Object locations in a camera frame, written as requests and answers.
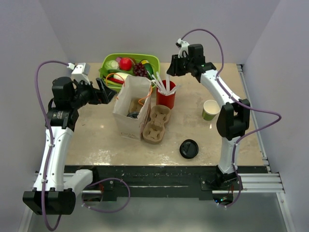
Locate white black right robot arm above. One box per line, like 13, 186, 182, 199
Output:
167, 40, 250, 190

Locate green plastic bin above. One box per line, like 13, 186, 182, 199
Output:
99, 53, 160, 92

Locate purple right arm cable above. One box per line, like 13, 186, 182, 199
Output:
181, 29, 282, 208

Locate black lid stack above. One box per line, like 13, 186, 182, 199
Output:
179, 139, 199, 159

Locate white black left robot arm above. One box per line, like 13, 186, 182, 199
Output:
23, 77, 117, 215

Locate single cardboard cup carrier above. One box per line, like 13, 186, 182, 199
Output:
128, 98, 145, 113

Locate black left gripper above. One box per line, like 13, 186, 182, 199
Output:
70, 77, 116, 109

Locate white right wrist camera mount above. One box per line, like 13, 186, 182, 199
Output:
176, 39, 190, 58

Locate black coffee lid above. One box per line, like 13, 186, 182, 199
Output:
127, 112, 139, 119

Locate red apple toy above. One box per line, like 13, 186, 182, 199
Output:
119, 58, 132, 71

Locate green paper cup far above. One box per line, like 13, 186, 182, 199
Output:
202, 100, 221, 121

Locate green cucumber toy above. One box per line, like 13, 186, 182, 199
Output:
141, 59, 154, 79

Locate red ribbed cup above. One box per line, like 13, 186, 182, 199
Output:
156, 88, 176, 109

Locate aluminium frame rail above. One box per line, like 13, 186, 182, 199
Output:
212, 172, 285, 194

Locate dark grape bunch toy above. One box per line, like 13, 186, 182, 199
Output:
133, 62, 148, 78

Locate white radish toy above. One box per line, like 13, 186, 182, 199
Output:
112, 72, 129, 83

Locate paper bag orange handles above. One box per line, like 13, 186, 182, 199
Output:
112, 75, 153, 141

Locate green cabbage toy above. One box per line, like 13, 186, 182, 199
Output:
103, 60, 119, 70

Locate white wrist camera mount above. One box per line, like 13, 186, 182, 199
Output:
67, 62, 91, 85
176, 39, 190, 58

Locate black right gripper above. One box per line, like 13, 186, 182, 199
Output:
167, 54, 194, 77

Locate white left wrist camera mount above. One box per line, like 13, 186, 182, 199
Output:
67, 62, 91, 85

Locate red chili toy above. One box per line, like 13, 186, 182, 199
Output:
108, 77, 124, 85

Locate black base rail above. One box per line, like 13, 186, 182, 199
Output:
64, 165, 268, 201

